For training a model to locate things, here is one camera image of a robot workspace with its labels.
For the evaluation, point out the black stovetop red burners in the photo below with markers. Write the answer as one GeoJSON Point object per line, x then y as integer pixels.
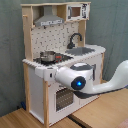
{"type": "Point", "coordinates": [58, 58]}

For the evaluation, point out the grey range hood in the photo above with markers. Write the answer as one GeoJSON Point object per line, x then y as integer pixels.
{"type": "Point", "coordinates": [48, 18]}

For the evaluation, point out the wooden toy kitchen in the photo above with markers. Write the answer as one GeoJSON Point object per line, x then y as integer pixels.
{"type": "Point", "coordinates": [44, 38]}

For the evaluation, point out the black toy faucet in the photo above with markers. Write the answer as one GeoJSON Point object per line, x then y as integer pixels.
{"type": "Point", "coordinates": [71, 43]}

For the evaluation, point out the toy oven door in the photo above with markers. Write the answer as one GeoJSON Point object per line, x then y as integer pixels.
{"type": "Point", "coordinates": [62, 102]}

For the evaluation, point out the toy microwave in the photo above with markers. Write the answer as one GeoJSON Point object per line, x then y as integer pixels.
{"type": "Point", "coordinates": [77, 11]}

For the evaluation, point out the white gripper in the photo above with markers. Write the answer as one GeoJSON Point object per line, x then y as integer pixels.
{"type": "Point", "coordinates": [48, 74]}

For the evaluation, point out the toy fridge door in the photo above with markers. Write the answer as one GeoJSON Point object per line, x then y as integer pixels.
{"type": "Point", "coordinates": [96, 64]}

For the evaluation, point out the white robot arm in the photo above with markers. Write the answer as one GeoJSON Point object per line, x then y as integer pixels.
{"type": "Point", "coordinates": [79, 78]}

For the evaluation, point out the grey toy sink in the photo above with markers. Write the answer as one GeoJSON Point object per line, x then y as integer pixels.
{"type": "Point", "coordinates": [79, 51]}

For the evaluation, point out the small metal pot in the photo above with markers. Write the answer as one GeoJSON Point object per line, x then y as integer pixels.
{"type": "Point", "coordinates": [47, 56]}

